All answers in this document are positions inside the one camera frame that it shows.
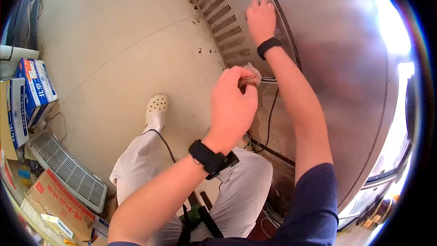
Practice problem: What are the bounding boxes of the brown cardboard box red print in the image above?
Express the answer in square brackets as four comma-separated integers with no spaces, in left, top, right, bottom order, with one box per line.
[20,168,97,242]

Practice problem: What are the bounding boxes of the small white green box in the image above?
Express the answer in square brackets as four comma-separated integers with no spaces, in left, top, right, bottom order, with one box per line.
[41,213,75,239]

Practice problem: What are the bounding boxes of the person's right hand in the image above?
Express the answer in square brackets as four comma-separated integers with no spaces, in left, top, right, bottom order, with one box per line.
[246,0,277,46]

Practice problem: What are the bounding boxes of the blue and white carton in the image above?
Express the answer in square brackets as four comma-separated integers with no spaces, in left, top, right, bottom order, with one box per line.
[0,77,30,160]
[14,58,59,128]

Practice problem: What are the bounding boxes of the person's right fingers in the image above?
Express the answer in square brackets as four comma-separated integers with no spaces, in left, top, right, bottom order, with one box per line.
[246,0,277,14]

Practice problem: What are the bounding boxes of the white vent grille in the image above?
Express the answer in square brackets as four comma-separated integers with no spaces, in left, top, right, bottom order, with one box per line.
[27,130,108,214]

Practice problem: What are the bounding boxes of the person's left hand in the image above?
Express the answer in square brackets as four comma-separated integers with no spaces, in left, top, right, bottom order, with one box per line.
[201,66,259,156]

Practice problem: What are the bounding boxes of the person's legs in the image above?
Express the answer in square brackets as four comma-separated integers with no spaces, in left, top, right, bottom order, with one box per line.
[110,94,274,246]

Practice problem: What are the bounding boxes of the person's left thumb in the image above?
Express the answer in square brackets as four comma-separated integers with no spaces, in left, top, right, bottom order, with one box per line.
[243,84,259,105]

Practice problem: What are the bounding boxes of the person's left fingers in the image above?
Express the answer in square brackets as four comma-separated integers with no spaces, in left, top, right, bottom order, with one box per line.
[218,66,255,83]

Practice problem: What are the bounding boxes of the stainless steel cabinet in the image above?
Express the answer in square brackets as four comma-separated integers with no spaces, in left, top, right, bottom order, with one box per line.
[178,0,415,229]

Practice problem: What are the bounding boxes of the black wrist band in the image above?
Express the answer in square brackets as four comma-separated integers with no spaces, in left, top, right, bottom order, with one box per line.
[188,139,240,180]
[257,37,282,61]

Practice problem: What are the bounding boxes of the pinkish cleaning cloth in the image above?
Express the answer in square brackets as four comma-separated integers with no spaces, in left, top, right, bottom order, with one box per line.
[238,62,263,93]

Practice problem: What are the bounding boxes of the person's body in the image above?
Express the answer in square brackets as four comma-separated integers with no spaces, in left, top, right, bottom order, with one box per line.
[107,163,339,246]

